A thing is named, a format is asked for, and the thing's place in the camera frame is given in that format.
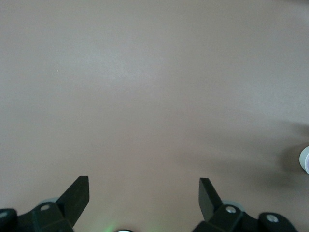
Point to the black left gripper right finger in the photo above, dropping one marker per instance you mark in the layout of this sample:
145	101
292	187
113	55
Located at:
210	205

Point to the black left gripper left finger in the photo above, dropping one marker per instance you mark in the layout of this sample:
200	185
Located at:
72	205

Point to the white bowl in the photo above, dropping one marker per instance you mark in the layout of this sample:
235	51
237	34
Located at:
302	158

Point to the brown table cover mat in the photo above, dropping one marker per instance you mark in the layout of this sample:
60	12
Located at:
144	96

